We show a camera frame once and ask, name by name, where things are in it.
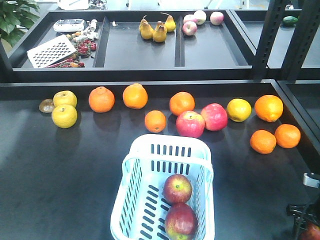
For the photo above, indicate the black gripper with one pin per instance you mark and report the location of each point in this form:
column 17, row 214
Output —
column 303, row 214

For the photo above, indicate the dark red apple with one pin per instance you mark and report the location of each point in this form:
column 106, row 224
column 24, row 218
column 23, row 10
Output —
column 312, row 232
column 177, row 189
column 181, row 222

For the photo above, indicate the dark red apple front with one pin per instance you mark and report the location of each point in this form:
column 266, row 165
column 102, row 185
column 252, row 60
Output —
column 177, row 189

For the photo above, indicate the light blue plastic basket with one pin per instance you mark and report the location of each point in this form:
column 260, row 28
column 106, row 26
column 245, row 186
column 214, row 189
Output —
column 140, row 208

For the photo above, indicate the large orange behind apples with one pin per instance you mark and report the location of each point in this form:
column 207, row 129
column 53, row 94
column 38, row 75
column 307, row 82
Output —
column 181, row 102

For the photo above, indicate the small orange lower right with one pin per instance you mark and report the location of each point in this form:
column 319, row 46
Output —
column 287, row 136

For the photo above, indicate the small orange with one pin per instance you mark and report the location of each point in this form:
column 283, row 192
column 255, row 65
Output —
column 287, row 136
column 155, row 121
column 263, row 141

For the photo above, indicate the small orange lower left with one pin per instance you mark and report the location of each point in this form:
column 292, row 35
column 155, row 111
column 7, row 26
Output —
column 263, row 141

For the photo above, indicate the orange upper right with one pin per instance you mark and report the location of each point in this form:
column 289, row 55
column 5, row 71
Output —
column 269, row 108

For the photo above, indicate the yellow orange citrus fruit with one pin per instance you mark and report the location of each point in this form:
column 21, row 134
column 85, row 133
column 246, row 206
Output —
column 238, row 110

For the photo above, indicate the pink red apple right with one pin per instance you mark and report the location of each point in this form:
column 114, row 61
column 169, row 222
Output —
column 215, row 117

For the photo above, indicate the pink red apple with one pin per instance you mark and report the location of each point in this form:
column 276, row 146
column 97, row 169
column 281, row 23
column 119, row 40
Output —
column 215, row 117
column 190, row 124

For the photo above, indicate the pink red apple left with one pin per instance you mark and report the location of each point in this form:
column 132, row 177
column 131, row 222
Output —
column 190, row 124

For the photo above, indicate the small orange centre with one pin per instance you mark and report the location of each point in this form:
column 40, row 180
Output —
column 155, row 121

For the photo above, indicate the green avocado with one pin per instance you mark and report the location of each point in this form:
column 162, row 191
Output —
column 289, row 20

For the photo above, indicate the pale pink apple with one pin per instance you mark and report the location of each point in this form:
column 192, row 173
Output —
column 189, row 28

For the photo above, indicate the brown yellow pear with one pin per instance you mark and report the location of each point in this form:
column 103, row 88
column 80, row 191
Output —
column 160, row 32

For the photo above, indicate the bumpy orange far left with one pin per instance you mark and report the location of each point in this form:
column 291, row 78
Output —
column 101, row 99

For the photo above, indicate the yellow apple lower left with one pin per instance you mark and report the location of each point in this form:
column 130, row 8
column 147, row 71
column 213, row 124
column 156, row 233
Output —
column 64, row 116

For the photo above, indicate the yellow apple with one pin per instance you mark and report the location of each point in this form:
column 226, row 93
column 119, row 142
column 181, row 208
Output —
column 65, row 97
column 64, row 116

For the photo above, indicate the yellow apple upper left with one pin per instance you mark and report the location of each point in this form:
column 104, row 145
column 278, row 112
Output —
column 65, row 97

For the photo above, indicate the brown kiwi slice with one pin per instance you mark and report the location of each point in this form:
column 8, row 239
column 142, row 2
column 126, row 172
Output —
column 46, row 106

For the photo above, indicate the white electronic scale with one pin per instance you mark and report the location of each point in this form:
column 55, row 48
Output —
column 69, row 25

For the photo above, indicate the green potted plant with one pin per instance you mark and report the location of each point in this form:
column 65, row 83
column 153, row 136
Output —
column 15, row 14

